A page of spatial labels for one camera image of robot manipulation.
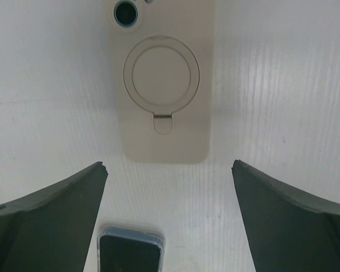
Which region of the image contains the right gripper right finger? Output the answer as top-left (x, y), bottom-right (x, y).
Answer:
top-left (232, 160), bottom-right (340, 271)

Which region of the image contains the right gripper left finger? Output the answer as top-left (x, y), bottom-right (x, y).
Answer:
top-left (0, 161), bottom-right (108, 271)

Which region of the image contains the beige phone case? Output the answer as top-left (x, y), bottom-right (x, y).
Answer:
top-left (107, 0), bottom-right (216, 164)

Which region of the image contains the black phone clear case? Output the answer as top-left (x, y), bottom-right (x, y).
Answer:
top-left (97, 223), bottom-right (165, 272)

